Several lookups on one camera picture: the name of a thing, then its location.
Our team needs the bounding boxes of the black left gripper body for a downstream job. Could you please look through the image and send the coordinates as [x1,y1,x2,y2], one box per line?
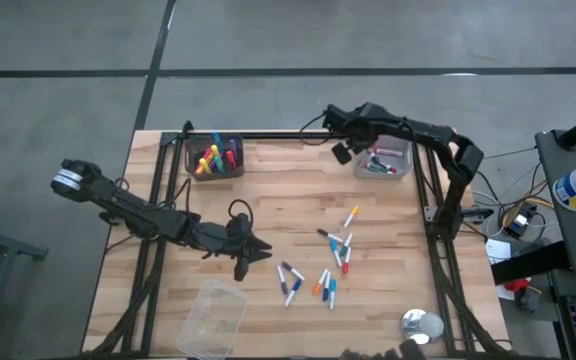
[187,212,257,283]

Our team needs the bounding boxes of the small power adapter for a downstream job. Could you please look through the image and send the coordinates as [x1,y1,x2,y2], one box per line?
[500,212,532,240]

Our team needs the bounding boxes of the white paper sheet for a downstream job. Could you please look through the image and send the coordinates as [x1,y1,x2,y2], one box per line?
[485,238,513,266]

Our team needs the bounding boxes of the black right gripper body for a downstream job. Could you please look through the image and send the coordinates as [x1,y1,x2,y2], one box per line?
[323,102,384,166]

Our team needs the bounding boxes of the dark green-capped marker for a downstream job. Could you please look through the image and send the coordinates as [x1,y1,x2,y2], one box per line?
[369,155,398,175]

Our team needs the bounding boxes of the dark grey equipment cart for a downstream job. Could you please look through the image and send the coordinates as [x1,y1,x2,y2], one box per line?
[535,128,576,281]

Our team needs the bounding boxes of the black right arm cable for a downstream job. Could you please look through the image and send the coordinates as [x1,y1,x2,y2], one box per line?
[298,113,332,148]

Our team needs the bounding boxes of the black flat bar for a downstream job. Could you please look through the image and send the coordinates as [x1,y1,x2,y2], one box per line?
[490,240,572,286]

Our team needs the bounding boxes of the dark grey plastic bin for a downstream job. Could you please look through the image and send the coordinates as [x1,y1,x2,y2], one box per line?
[183,132,247,182]

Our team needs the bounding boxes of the light grey plastic bin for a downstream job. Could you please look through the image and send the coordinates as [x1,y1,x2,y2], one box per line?
[352,132,414,180]

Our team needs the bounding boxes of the small red object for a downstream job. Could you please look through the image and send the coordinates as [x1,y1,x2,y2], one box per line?
[503,277,532,295]

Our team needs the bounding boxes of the thin white black-capped marker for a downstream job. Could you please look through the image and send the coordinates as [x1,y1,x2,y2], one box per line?
[316,228,345,244]

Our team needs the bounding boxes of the thin white teal-capped marker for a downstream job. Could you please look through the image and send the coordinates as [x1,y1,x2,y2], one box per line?
[328,238,344,269]

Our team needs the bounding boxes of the white purple-capped marker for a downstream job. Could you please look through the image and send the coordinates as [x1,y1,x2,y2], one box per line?
[275,264,290,296]

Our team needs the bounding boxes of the thin orange marker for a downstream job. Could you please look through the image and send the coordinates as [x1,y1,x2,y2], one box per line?
[311,267,330,297]

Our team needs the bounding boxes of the slim yellow marker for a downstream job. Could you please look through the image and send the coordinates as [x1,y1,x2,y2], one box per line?
[194,149,215,176]

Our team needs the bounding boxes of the white blue-capped marker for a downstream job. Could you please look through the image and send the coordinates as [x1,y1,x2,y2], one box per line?
[283,278,304,308]

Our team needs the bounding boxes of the clear plastic container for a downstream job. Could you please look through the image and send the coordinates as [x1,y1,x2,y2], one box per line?
[176,279,251,360]

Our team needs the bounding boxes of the thin white green-capped marker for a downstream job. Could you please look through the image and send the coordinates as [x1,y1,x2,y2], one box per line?
[339,231,354,259]

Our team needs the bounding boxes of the shiny metal cup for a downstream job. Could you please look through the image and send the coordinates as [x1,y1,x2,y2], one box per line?
[399,307,445,347]

